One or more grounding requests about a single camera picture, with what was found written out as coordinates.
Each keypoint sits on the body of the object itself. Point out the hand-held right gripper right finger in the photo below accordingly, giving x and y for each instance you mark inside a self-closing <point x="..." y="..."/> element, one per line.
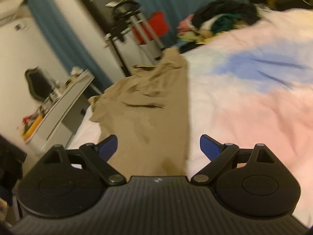
<point x="209" y="148"/>

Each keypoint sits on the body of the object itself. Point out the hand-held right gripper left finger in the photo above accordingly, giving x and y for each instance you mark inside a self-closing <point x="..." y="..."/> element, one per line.
<point x="108" y="146"/>

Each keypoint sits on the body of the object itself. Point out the khaki printed t-shirt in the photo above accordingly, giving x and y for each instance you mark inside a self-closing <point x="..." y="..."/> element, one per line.
<point x="146" y="117"/>

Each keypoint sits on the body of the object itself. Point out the white dressing table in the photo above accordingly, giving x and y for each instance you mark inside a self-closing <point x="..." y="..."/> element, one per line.
<point x="66" y="107"/>

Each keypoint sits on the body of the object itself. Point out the pastel tie-dye bed blanket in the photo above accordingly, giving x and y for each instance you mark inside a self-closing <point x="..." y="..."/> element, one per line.
<point x="256" y="102"/>

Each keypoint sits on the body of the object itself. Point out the orange box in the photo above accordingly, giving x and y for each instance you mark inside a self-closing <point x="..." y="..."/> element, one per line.
<point x="33" y="128"/>

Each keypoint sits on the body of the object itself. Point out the tissue box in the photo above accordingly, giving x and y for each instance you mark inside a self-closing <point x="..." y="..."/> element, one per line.
<point x="76" y="71"/>

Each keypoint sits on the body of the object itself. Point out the dark cloth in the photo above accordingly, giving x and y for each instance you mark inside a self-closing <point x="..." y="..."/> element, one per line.
<point x="11" y="166"/>

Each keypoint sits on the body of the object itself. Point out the pale yellow garment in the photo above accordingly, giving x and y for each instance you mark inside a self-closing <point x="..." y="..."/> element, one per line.
<point x="193" y="36"/>

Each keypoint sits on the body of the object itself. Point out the narrow blue curtain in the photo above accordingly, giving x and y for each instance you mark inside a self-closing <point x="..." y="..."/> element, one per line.
<point x="66" y="36"/>

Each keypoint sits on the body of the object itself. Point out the pink garment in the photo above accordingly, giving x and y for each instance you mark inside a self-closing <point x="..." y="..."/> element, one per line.
<point x="185" y="24"/>

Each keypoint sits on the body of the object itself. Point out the dark green garment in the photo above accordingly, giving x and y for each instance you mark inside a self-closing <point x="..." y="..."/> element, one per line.
<point x="225" y="22"/>

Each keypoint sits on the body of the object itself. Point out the red cloth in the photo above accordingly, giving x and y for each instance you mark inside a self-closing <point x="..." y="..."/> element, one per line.
<point x="154" y="27"/>

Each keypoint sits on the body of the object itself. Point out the dark window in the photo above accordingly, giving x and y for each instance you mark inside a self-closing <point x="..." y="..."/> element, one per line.
<point x="97" y="9"/>

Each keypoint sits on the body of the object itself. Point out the black garment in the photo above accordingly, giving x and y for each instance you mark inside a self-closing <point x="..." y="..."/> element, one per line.
<point x="227" y="7"/>

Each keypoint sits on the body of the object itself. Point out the wavy frame mirror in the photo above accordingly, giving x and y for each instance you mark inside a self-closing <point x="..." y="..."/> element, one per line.
<point x="39" y="84"/>

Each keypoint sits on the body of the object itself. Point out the white panel with black frame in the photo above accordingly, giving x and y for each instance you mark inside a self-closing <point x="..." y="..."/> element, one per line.
<point x="115" y="51"/>

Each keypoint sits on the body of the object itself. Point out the dark wall socket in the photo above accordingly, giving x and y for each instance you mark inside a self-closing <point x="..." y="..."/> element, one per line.
<point x="20" y="27"/>

